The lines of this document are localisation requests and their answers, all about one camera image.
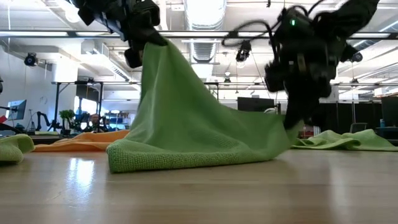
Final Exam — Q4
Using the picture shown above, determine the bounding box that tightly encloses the lime towel with white tag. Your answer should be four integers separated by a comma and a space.
0, 133, 35, 164

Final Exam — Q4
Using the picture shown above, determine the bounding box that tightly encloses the dark flat monitor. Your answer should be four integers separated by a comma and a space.
237, 96, 275, 112
381, 96, 398, 127

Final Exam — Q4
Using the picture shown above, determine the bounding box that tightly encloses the grey ceiling duct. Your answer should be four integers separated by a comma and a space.
338, 15, 398, 65

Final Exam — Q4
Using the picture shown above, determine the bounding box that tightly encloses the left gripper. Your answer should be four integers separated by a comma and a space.
119, 0, 169, 47

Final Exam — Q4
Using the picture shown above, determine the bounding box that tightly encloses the grey office chair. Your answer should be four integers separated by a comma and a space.
349, 122, 368, 134

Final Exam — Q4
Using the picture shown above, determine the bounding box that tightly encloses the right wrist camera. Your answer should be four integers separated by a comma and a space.
264, 60, 289, 93

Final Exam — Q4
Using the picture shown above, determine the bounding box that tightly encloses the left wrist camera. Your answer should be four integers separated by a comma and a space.
124, 46, 144, 69

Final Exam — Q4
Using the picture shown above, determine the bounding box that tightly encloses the black room partition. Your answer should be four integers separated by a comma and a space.
318, 101, 383, 134

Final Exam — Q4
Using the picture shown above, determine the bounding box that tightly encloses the computer monitor on arm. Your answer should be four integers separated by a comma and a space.
6, 99, 27, 121

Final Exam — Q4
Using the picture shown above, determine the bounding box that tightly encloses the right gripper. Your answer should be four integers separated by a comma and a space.
273, 40, 343, 130

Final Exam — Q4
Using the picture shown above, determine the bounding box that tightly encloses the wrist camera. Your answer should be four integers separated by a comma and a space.
124, 46, 144, 69
264, 60, 289, 93

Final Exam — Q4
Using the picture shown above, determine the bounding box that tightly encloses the green potted plant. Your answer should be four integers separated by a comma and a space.
58, 109, 76, 135

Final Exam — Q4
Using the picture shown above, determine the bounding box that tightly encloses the black background rig frame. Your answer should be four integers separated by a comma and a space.
203, 81, 220, 100
51, 80, 105, 134

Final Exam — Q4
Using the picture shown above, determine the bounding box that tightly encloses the black ceiling camera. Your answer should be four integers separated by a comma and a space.
349, 51, 364, 63
235, 40, 252, 62
24, 52, 39, 67

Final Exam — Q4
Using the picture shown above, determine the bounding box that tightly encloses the lime green microfiber towel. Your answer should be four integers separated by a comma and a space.
292, 129, 398, 152

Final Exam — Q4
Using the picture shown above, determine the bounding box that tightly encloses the orange microfiber towel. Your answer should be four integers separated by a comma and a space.
33, 129, 131, 152

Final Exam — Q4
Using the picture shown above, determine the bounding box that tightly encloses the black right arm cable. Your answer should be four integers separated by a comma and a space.
222, 20, 280, 63

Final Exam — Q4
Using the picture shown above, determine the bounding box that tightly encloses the person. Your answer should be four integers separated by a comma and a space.
83, 113, 108, 133

